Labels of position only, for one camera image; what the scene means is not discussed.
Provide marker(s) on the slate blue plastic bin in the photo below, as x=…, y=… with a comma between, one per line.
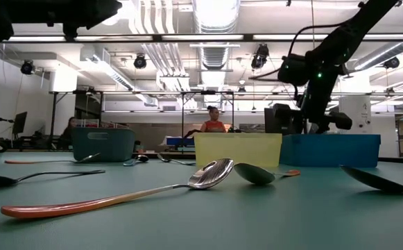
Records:
x=118, y=149

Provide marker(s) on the black background station frame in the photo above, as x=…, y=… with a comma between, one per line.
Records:
x=182, y=118

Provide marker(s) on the black aluminium table frame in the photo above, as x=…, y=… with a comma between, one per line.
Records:
x=156, y=37

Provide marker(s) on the black ceiling spotlight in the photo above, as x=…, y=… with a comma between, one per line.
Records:
x=260, y=58
x=392, y=62
x=139, y=62
x=27, y=67

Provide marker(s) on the silver ventilation duct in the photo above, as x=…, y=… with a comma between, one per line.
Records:
x=215, y=57
x=381, y=53

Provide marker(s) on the yellow-green plastic bin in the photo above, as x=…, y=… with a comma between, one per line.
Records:
x=242, y=149

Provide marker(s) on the black computer monitor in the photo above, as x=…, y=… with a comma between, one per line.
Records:
x=19, y=123

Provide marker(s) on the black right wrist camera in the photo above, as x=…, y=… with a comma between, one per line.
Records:
x=281, y=121

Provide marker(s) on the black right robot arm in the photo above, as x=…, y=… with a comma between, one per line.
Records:
x=343, y=38

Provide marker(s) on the person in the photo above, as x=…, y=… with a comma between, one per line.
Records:
x=213, y=123
x=67, y=135

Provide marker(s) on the blue storage crate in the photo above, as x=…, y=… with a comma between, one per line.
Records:
x=180, y=141

